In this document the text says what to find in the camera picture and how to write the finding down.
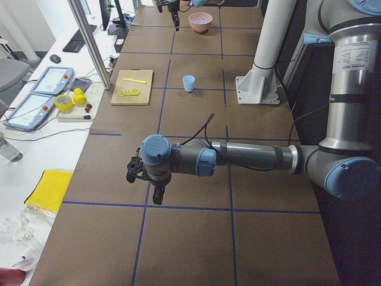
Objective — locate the black monitor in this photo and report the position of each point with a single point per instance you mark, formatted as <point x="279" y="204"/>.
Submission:
<point x="106" y="7"/>

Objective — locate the black keyboard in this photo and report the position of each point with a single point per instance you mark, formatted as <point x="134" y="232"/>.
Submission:
<point x="75" y="44"/>

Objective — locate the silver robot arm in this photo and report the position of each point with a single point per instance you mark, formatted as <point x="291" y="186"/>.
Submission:
<point x="341" y="163"/>

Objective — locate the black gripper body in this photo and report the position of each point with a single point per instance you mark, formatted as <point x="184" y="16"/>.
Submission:
<point x="159" y="181"/>
<point x="173" y="9"/>

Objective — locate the yellow tape roll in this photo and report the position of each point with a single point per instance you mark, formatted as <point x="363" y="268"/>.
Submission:
<point x="64" y="103"/>

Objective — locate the clear plastic bag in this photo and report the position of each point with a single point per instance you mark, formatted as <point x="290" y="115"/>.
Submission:
<point x="24" y="236"/>

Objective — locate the light blue plastic cup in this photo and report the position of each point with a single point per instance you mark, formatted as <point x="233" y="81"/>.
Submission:
<point x="188" y="83"/>

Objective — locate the yellow plastic knife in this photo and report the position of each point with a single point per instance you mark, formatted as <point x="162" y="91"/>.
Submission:
<point x="134" y="80"/>

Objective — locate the lemon slices row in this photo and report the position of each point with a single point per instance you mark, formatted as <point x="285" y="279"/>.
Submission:
<point x="128" y="92"/>

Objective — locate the pink bowl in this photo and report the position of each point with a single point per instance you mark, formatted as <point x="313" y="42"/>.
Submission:
<point x="200" y="28"/>

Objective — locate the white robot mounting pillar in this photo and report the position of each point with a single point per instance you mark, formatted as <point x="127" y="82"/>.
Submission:
<point x="259" y="85"/>

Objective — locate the white tray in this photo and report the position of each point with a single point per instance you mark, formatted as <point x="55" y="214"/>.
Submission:
<point x="78" y="105"/>

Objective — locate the whole lemon upper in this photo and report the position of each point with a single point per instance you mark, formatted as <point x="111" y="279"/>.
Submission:
<point x="78" y="91"/>

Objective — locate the dark purple phone wallet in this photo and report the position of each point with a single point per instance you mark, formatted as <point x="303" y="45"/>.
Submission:
<point x="81" y="83"/>

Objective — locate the whole lemon lower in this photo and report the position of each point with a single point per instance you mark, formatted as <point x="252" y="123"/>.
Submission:
<point x="80" y="99"/>

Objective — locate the clear ice cubes pile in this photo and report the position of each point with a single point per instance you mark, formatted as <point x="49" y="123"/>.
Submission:
<point x="199" y="18"/>

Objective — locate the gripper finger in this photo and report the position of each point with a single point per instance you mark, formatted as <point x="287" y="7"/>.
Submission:
<point x="174" y="18"/>
<point x="156" y="195"/>
<point x="161" y="192"/>
<point x="178" y="24"/>

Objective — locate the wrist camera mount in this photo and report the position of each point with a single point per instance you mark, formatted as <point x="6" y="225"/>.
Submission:
<point x="136" y="168"/>
<point x="160" y="4"/>

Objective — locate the black computer mouse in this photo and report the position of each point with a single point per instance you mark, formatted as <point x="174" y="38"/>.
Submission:
<point x="55" y="58"/>

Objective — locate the grey water bottle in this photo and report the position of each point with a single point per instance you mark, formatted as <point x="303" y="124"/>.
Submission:
<point x="9" y="151"/>

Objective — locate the lower teach pendant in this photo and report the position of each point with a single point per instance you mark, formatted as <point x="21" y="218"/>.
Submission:
<point x="31" y="112"/>

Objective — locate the teach pendant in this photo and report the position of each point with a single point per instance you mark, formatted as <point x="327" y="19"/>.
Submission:
<point x="53" y="80"/>
<point x="31" y="112"/>

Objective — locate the strawberries on side table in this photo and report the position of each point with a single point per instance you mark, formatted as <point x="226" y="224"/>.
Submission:
<point x="88" y="108"/>

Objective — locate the aluminium frame post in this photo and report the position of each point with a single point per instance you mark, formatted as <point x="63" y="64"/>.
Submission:
<point x="80" y="18"/>

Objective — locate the whole lemon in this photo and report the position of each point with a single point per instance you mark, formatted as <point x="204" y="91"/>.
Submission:
<point x="78" y="91"/>
<point x="80" y="99"/>

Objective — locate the yellow cloth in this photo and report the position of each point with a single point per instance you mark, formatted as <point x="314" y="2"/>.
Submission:
<point x="50" y="190"/>

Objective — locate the upper teach pendant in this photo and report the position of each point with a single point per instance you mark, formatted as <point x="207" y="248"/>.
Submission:
<point x="53" y="80"/>

